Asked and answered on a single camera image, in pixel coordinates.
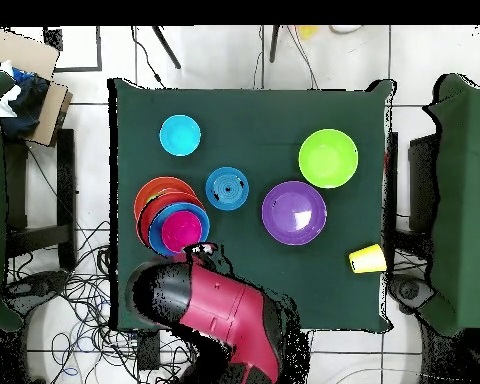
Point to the pink plastic bowl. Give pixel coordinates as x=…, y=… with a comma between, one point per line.
x=182, y=231

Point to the large blue plastic bowl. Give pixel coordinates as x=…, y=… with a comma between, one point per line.
x=155, y=236

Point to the orange plastic bowl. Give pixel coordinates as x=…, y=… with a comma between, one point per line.
x=148, y=192
x=146, y=220

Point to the small dark blue bowl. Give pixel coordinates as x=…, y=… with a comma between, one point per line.
x=226, y=188

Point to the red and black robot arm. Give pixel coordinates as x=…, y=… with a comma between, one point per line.
x=224, y=308

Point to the purple plastic bowl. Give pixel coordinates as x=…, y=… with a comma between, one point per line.
x=294, y=213

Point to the small cyan plastic bowl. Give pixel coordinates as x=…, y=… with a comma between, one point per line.
x=180, y=134

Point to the large green plastic bowl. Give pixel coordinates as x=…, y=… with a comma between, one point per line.
x=328, y=158

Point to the yellow plastic cup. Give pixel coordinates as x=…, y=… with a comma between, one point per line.
x=368, y=258

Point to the black equipment base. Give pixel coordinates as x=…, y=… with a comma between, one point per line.
x=36, y=284
x=408, y=290

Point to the dark green tablecloth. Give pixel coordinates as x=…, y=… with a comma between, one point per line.
x=288, y=108

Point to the black tripod leg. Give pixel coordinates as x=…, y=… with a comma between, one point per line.
x=166, y=48
x=274, y=44

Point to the blue and white cloth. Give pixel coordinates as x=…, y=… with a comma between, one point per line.
x=28, y=100

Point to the small yellow object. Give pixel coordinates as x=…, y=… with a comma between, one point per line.
x=306, y=33

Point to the cardboard box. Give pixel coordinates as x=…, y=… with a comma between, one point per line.
x=20, y=52

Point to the black bench frame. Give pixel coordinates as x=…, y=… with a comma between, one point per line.
x=422, y=184
x=66, y=192

